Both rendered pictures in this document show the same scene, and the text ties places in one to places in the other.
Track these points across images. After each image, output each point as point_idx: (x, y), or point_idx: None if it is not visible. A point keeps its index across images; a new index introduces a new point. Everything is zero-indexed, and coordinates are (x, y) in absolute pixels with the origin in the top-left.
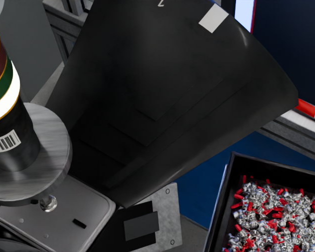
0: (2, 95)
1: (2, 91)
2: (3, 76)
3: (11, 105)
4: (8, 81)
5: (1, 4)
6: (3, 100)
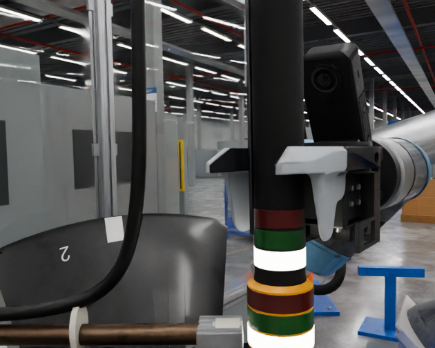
0: (310, 328)
1: (311, 324)
2: (313, 310)
3: (311, 347)
4: (313, 320)
5: (332, 230)
6: (309, 334)
